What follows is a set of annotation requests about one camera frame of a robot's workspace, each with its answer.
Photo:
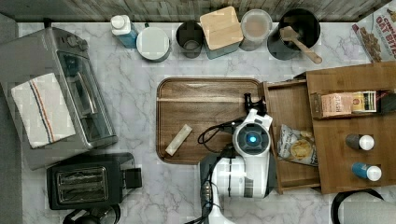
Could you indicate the wooden drawer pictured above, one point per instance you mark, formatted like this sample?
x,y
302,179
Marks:
x,y
287,103

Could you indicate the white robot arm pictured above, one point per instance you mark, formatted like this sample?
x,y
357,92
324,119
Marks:
x,y
244,168

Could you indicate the wooden drawer cabinet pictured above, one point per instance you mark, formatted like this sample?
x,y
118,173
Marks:
x,y
335,157

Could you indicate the wooden cutting board tray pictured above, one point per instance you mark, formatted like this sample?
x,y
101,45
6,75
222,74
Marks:
x,y
200,102

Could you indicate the beige stick block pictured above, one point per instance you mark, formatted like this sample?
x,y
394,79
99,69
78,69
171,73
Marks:
x,y
178,140

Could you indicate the dark empty cup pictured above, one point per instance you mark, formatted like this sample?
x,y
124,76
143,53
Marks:
x,y
190,37

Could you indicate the white lidded round canister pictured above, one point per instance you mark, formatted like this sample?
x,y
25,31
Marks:
x,y
153,44

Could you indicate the wooden lid canister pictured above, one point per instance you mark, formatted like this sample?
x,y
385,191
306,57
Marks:
x,y
222,30

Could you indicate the Deep River chips bag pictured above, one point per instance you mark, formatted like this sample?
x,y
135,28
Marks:
x,y
297,146

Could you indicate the clear lidded jar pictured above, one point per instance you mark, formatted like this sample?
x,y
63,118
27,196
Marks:
x,y
256,26

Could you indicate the blue soap bottle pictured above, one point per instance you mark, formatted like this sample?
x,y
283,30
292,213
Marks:
x,y
122,28

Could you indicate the wooden spatula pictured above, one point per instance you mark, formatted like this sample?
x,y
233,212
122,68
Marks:
x,y
288,34

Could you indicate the black slot toaster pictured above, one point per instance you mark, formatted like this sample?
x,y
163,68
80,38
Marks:
x,y
88,181

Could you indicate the black utensil crock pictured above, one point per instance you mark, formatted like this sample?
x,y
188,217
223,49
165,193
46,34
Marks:
x,y
304,23

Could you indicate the pink tea box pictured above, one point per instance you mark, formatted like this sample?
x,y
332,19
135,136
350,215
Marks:
x,y
336,104

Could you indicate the striped white dish towel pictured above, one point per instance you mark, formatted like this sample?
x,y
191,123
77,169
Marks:
x,y
44,113

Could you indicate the grey spice shaker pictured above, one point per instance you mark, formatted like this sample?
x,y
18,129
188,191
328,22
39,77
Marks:
x,y
360,141

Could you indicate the yellow white tea box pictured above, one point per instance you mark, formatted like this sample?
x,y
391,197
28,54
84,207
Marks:
x,y
363,101

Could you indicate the silver toaster oven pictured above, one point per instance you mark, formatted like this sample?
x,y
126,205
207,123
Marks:
x,y
54,50

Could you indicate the blue spice shaker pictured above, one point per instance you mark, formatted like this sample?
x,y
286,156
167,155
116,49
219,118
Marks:
x,y
366,171

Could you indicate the black rimmed plate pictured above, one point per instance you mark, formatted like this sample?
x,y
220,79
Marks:
x,y
364,206

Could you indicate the cereal box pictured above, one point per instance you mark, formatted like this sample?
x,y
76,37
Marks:
x,y
377,33

